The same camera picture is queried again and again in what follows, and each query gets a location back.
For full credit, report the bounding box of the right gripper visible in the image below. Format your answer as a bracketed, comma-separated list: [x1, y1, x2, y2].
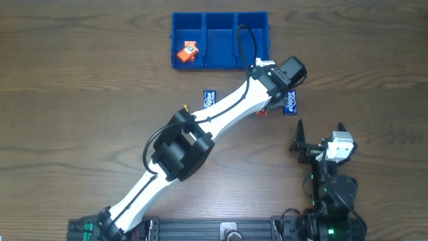
[289, 118, 348, 165]

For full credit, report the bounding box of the blue candy pack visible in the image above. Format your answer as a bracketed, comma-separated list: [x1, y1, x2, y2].
[203, 89, 217, 110]
[282, 89, 298, 116]

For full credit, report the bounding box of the blue tray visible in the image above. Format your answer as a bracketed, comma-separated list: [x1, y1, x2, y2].
[171, 11, 270, 70]

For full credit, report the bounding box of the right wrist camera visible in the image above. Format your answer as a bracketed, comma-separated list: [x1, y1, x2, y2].
[320, 131, 355, 164]

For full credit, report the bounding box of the mounting rail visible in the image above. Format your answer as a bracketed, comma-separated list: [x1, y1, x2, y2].
[66, 216, 368, 241]

